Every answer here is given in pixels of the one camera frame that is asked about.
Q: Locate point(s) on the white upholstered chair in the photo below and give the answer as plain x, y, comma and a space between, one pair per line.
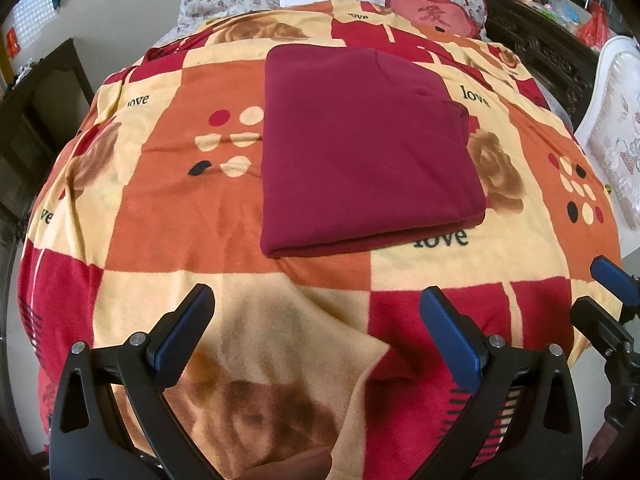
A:
615, 135

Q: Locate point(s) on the red heart cushion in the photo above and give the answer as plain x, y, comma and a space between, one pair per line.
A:
430, 12

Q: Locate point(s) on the orange red patterned blanket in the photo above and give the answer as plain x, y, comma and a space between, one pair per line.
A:
175, 240

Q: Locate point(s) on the dark carved wooden dresser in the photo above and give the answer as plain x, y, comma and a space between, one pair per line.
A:
540, 55

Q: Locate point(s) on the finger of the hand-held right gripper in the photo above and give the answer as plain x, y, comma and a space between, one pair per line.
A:
615, 277
595, 322

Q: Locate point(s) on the person's left hand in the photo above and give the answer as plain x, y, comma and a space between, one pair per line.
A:
290, 466

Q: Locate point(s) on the person's right hand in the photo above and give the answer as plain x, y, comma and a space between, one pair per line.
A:
595, 447

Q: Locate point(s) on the maroon knit garment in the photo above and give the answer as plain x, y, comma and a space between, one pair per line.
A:
360, 160

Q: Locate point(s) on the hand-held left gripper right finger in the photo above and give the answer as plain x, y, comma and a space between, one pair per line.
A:
450, 335

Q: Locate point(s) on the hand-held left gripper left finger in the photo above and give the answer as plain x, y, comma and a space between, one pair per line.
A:
180, 340

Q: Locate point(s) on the red wall sticker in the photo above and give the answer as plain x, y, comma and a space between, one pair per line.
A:
13, 41

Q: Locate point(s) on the red plastic bag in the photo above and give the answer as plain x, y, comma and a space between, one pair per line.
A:
595, 25

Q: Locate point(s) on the dark wooden cabinet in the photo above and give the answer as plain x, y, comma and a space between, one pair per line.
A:
35, 120

